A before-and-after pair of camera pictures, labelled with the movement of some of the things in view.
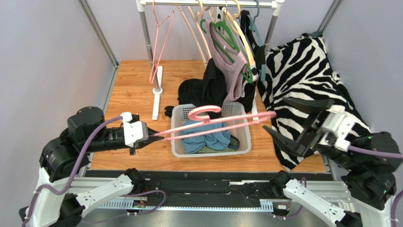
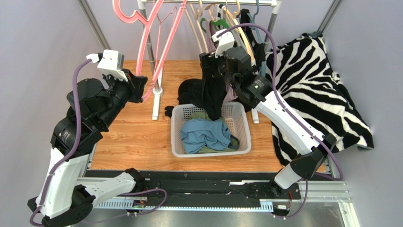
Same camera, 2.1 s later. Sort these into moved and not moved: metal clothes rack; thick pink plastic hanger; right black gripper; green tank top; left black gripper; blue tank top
Moved: left black gripper; thick pink plastic hanger; right black gripper
Not moved: metal clothes rack; green tank top; blue tank top
